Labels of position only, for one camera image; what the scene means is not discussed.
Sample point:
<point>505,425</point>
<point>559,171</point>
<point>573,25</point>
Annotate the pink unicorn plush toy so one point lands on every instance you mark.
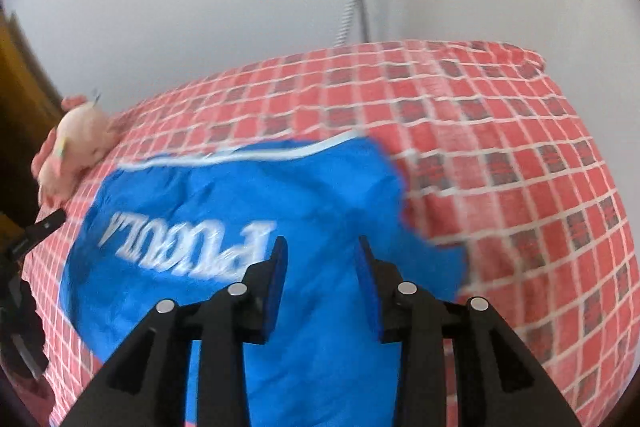
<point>82,138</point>

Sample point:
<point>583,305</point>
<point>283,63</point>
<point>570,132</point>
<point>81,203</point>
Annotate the blue puffer jacket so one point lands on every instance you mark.
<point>290,221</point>

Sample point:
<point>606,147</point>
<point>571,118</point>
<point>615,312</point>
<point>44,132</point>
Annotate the red plaid bed sheet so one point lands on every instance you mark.
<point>495,158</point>

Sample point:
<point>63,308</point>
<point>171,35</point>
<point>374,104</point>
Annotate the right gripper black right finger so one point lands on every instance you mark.
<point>499,382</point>

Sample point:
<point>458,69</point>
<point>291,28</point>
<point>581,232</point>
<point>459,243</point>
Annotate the yellow wooden cabinet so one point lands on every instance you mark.
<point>29,110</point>

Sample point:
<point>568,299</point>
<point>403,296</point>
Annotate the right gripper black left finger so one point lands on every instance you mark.
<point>145,382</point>

